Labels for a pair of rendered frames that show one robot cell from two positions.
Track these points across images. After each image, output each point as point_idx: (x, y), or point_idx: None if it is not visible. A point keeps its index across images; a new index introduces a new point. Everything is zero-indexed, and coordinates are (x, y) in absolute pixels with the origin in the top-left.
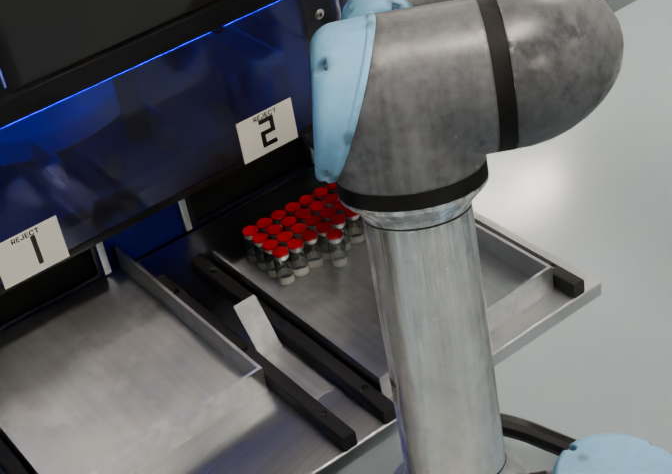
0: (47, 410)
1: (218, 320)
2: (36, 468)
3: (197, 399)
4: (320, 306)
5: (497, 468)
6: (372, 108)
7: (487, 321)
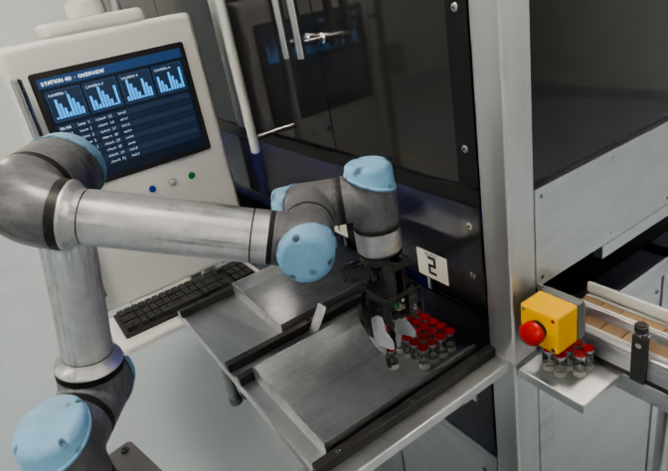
0: None
1: (334, 308)
2: (249, 275)
3: (286, 316)
4: (345, 347)
5: (63, 360)
6: None
7: (59, 300)
